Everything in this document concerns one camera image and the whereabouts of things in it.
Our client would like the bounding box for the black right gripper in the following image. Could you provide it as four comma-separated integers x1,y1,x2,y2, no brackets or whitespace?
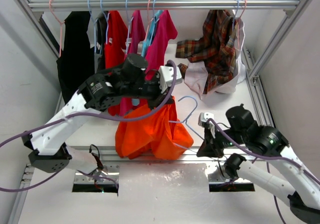
196,125,247,160

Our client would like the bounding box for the orange t shirt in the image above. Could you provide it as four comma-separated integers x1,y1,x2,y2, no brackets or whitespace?
115,102,194,160

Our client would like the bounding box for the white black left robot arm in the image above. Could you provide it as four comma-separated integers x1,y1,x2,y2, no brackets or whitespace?
22,54,182,175

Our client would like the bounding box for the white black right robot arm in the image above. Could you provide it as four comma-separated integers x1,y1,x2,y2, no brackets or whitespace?
196,105,320,223

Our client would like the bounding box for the magenta hanging shirt left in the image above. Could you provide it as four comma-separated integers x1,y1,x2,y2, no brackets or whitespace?
119,10,146,116

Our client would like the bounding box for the magenta hanging shirt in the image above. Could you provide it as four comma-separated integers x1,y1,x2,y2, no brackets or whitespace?
119,10,146,116
145,10,178,80

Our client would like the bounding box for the magenta hanging shirt right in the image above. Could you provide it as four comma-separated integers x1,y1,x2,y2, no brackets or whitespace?
145,10,178,80

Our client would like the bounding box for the plaid flannel shirt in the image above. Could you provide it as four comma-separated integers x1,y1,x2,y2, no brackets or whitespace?
175,10,237,94

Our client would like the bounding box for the red hanging t shirt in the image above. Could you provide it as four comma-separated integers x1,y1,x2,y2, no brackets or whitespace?
103,10,130,117

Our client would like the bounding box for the pink hanger far left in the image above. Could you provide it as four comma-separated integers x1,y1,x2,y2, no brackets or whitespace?
48,0,66,58

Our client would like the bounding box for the blue hanger right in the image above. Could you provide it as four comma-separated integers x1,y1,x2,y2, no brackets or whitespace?
232,0,240,31

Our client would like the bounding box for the teal hanging garment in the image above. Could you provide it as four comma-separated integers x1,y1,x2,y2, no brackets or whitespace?
131,10,163,107

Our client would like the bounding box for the white hanging garment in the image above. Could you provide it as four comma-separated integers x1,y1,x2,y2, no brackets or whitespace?
179,18,246,98

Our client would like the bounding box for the black hanging garment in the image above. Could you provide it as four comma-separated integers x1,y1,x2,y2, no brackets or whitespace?
56,12,95,103

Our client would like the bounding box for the grey hanging garment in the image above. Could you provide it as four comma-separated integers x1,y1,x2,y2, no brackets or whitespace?
93,11,109,73

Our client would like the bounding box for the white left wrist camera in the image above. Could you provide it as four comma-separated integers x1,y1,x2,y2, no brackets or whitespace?
158,66,183,93

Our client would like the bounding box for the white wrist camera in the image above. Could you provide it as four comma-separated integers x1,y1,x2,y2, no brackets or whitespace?
198,112,215,137
158,66,183,93

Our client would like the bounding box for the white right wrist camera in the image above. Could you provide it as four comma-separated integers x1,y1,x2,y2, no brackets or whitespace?
198,112,215,137

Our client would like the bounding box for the aluminium frame front rail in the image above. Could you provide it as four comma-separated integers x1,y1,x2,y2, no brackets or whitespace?
63,145,253,162

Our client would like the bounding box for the aluminium hanging rail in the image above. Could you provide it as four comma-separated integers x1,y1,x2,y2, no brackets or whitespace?
28,0,300,12

